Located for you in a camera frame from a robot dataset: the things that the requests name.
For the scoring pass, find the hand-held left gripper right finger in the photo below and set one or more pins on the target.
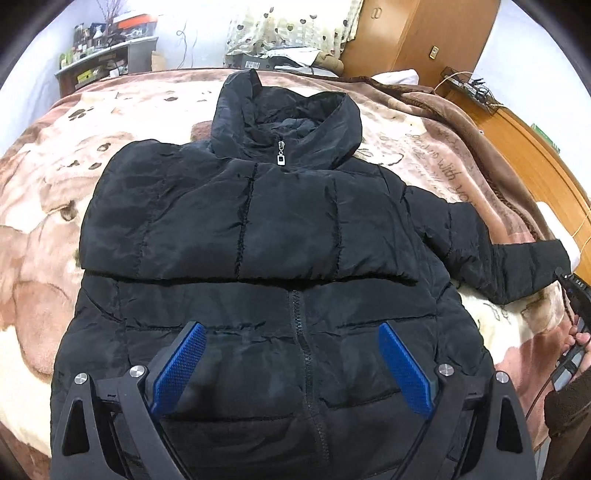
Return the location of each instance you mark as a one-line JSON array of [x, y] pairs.
[[406, 364]]

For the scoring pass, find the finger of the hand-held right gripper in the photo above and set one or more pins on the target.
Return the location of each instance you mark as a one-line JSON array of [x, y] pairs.
[[563, 276]]

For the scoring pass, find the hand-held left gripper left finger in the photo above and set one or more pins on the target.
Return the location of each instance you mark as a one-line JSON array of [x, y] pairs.
[[182, 362]]

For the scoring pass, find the black puffer jacket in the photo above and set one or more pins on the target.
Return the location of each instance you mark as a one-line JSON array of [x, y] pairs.
[[277, 230]]

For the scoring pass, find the person's right forearm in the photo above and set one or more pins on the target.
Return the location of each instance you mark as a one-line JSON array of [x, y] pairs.
[[570, 420]]

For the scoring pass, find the person's right hand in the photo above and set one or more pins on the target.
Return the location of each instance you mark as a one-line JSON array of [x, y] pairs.
[[581, 339]]

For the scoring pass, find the white mattress sheet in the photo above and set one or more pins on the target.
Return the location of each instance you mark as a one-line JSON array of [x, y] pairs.
[[561, 230]]

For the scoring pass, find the brown printed blanket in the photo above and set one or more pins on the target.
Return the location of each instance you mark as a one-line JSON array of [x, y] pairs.
[[55, 207]]

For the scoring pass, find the white pillow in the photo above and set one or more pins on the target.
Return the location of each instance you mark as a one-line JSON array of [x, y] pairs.
[[397, 76]]

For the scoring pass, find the wooden wardrobe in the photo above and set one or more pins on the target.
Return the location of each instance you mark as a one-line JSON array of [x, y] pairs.
[[415, 32]]

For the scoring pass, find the cardboard box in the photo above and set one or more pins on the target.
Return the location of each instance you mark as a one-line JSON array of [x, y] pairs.
[[247, 60]]

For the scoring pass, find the grey storage box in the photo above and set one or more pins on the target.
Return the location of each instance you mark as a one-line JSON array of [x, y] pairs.
[[142, 55]]

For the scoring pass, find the cluttered grey shelf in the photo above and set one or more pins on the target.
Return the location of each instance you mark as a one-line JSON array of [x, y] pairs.
[[92, 64]]

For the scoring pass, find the brown plush toy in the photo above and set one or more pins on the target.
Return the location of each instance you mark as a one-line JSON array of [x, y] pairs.
[[330, 62]]

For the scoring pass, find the heart print curtain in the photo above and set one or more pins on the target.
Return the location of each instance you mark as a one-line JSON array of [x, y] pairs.
[[295, 23]]

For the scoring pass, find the wooden bed frame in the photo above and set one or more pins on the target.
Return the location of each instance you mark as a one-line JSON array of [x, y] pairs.
[[531, 138]]

